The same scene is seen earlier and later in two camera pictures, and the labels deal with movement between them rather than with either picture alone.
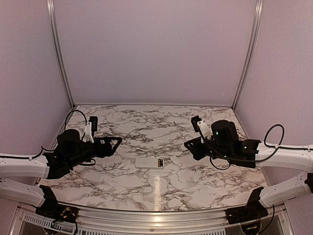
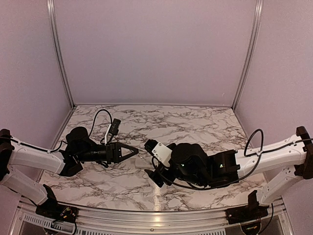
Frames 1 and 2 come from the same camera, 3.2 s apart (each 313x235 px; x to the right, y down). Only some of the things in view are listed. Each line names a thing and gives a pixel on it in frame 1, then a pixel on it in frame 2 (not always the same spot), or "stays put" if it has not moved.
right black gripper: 197,152 to 156,176
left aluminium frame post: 57,49 stays put
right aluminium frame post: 257,17 stays put
